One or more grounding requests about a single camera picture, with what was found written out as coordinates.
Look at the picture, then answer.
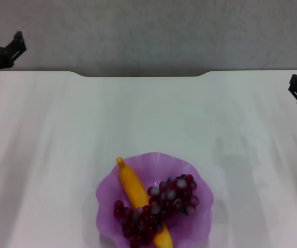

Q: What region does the dark red grape bunch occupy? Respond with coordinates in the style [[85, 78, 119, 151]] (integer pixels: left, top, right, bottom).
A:
[[113, 174, 200, 248]]

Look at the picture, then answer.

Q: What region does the purple wavy plastic plate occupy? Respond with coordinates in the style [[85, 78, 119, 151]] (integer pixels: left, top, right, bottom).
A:
[[95, 152, 214, 248]]

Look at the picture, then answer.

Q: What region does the yellow plastic banana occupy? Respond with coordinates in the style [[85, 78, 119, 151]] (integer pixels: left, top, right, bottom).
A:
[[116, 157, 174, 248]]

